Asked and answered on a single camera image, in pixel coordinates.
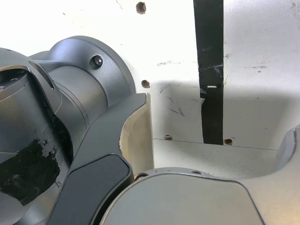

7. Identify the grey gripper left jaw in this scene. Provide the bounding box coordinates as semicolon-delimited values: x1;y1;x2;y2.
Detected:
45;92;155;225

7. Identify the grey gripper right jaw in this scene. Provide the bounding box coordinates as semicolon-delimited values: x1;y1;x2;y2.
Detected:
99;125;300;225

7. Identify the black tape strip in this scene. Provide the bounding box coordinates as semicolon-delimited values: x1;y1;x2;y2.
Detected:
193;0;225;145

